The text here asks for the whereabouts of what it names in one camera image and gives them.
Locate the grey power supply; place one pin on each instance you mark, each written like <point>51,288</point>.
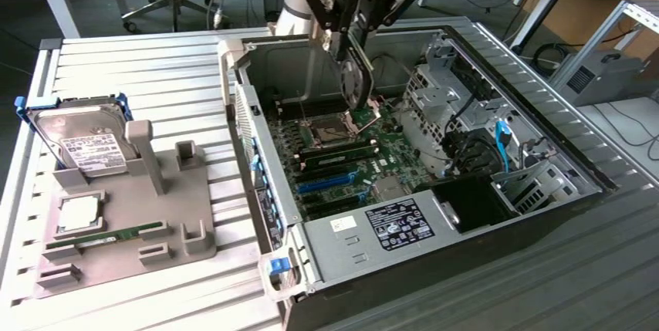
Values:
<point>350,257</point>

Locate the blue case latch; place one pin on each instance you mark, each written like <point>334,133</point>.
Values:
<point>278,265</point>

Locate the perforated metal disk bay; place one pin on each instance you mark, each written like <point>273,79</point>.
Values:
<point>535,192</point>

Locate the thin metal locking lever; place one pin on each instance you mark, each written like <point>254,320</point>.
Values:
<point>303,107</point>
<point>369,130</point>

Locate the long black expansion slot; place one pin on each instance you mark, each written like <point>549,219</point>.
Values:
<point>335,201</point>
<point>325,172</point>
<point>339,211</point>

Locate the silver CPU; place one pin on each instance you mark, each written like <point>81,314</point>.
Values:
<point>78,213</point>

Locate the grey computer tower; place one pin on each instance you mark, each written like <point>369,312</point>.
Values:
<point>613,80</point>

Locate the CPU socket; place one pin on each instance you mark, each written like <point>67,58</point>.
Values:
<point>330,132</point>

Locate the blue expansion slot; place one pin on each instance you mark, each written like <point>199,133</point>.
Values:
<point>330,183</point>

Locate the black plastic shroud box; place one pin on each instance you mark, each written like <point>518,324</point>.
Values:
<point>469,203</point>

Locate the green RAM stick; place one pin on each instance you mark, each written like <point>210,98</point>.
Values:
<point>114,236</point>

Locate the hard disk in blue carrier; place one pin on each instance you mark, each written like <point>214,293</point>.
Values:
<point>93,146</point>

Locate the graphics card with metal bracket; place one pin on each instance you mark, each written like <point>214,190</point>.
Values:
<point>358,80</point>

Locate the aluminium profile frame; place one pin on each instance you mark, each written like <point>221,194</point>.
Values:
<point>635,7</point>

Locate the black office chair base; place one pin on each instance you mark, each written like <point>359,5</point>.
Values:
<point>178,9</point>

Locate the black open PC case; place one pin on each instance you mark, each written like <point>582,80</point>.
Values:
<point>541,254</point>

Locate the green motherboard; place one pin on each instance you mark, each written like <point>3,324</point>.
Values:
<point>381,161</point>

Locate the silver chipset heatsink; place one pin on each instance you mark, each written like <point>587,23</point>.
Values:
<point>391,189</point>

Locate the metal disk bay cage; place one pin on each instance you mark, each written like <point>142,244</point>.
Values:
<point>433,95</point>

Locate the grey parts rack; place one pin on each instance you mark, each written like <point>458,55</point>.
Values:
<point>129,207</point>

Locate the RAM stick with black label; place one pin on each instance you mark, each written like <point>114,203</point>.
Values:
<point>337,157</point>

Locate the metal socket cover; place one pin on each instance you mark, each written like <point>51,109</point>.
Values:
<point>371,117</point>

